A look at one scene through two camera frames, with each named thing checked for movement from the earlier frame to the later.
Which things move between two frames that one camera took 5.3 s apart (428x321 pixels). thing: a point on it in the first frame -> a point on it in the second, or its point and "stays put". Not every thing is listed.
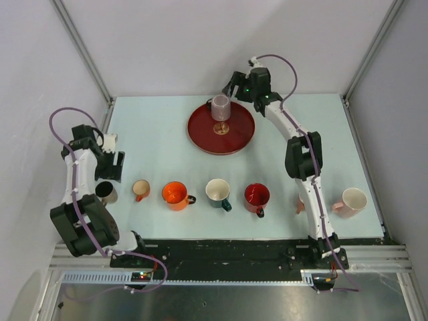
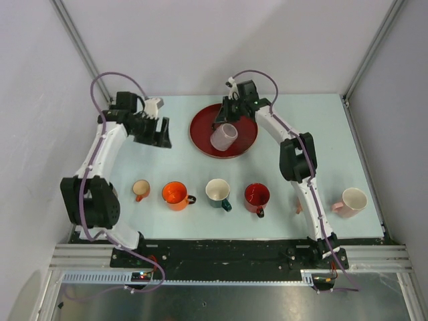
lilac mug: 220,106 -> 224,136
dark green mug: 217,190 stays put
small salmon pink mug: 301,205 stays put
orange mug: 175,194 stays put
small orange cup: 141,188 stays put
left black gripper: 112,172 -> 154,138
